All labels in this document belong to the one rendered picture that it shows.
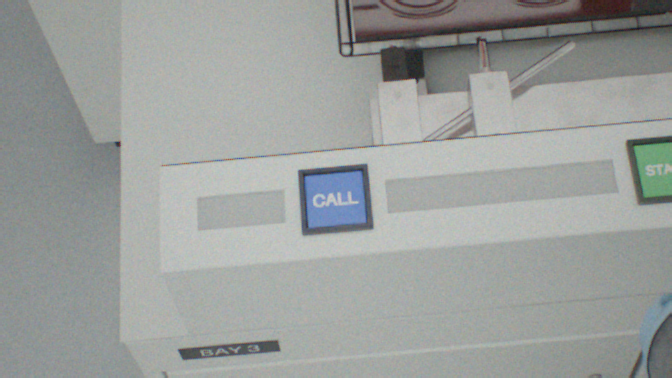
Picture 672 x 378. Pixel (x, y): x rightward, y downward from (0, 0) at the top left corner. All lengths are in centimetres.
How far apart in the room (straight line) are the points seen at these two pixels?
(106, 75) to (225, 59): 68
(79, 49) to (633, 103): 94
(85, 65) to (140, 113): 67
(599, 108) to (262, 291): 34
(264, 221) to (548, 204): 22
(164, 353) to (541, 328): 34
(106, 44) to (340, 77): 68
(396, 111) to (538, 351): 28
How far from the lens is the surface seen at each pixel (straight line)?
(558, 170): 102
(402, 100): 110
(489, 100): 111
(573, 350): 124
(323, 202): 100
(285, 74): 123
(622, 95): 115
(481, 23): 116
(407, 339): 117
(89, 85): 194
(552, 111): 114
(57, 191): 216
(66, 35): 183
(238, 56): 124
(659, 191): 102
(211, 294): 104
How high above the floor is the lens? 186
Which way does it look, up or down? 63 degrees down
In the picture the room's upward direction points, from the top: 7 degrees counter-clockwise
